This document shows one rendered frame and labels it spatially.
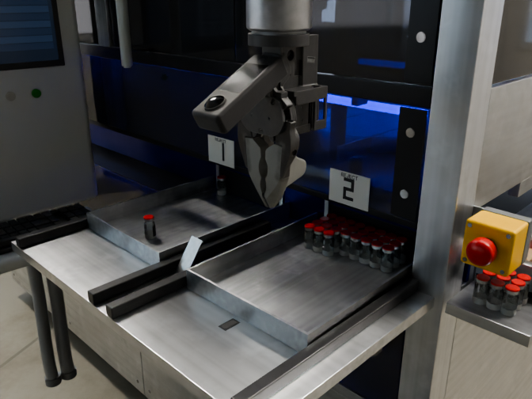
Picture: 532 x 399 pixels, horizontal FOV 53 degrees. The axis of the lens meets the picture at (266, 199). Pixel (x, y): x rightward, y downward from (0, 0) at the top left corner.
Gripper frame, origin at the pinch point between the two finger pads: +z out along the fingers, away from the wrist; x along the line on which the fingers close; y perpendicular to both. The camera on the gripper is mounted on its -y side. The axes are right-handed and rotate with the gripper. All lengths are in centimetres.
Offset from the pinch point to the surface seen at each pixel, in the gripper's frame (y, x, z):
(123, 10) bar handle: 21, 65, -21
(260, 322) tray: 1.5, 2.6, 20.3
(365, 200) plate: 27.5, 3.4, 8.8
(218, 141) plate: 28, 42, 6
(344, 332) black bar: 7.5, -8.0, 19.7
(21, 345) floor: 14, 154, 110
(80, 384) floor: 19, 115, 110
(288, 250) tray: 23.1, 16.9, 21.4
